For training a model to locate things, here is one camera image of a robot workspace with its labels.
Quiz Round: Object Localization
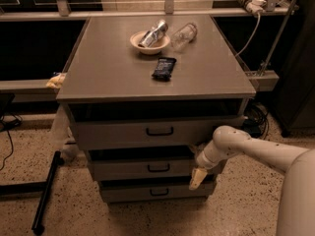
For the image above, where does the grey drawer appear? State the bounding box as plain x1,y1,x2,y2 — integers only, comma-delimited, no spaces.
100,181,216,203
88,157,196,181
70,116,244,150

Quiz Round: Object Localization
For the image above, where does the yellow crumpled cloth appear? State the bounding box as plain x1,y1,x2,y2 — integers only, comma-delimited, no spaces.
46,73,66,89

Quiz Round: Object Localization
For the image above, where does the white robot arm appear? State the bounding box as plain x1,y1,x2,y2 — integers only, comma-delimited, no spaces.
189,126,315,236

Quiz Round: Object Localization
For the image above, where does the beige ceramic bowl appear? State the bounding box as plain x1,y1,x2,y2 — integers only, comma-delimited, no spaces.
130,31,170,55

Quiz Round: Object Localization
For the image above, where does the silver foil snack bag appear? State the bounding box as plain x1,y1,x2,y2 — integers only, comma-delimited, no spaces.
138,20,168,48

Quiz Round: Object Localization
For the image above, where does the white power cable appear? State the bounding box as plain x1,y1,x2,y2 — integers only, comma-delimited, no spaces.
233,12,262,58

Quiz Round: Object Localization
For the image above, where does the black cable bundle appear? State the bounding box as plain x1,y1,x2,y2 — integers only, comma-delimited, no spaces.
241,102,270,140

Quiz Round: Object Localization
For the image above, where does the black snack packet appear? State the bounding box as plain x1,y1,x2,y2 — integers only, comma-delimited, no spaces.
152,57,176,82

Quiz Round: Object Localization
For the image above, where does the black cable on floor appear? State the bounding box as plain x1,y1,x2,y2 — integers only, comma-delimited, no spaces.
0,112,24,172

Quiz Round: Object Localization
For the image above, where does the white power strip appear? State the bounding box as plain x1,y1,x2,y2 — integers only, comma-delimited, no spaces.
236,0,264,16

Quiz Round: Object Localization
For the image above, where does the black table leg frame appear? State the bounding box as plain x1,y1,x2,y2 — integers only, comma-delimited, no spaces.
0,150,64,236

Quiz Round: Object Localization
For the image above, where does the clear plastic bottle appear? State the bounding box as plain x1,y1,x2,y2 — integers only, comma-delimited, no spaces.
171,23,198,52

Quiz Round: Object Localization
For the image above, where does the grey drawer cabinet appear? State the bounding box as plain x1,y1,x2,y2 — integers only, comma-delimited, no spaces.
57,15,255,190

